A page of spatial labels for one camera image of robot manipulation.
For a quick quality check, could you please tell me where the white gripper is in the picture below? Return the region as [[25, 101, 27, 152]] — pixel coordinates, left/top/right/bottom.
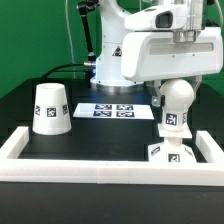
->
[[121, 27, 223, 107]]

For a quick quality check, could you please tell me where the white lamp bulb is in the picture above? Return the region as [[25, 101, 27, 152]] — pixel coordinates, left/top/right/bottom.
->
[[160, 79, 194, 132]]

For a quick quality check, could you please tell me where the white lamp base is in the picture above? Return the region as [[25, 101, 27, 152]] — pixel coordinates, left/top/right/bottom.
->
[[147, 126, 198, 164]]

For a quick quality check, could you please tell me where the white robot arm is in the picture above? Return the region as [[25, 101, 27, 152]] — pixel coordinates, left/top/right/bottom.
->
[[90, 0, 223, 106]]

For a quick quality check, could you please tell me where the white lamp shade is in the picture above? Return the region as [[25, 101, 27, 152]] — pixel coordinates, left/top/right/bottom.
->
[[32, 83, 71, 135]]

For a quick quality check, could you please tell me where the white marker tag sheet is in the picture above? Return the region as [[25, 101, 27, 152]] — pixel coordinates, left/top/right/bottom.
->
[[73, 103, 154, 120]]

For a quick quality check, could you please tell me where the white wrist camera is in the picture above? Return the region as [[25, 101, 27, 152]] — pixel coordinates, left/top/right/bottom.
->
[[125, 4, 188, 31]]

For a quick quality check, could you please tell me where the white U-shaped frame barrier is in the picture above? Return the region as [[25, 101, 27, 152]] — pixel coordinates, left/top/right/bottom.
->
[[0, 126, 224, 186]]

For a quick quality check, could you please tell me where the black cable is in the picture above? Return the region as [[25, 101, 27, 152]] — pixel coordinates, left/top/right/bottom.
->
[[39, 62, 98, 81]]

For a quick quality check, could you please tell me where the white cable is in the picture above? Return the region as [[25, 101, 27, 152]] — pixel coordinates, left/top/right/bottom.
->
[[64, 0, 76, 80]]

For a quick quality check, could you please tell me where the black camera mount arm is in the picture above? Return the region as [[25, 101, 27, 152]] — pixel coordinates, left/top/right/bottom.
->
[[77, 0, 99, 62]]

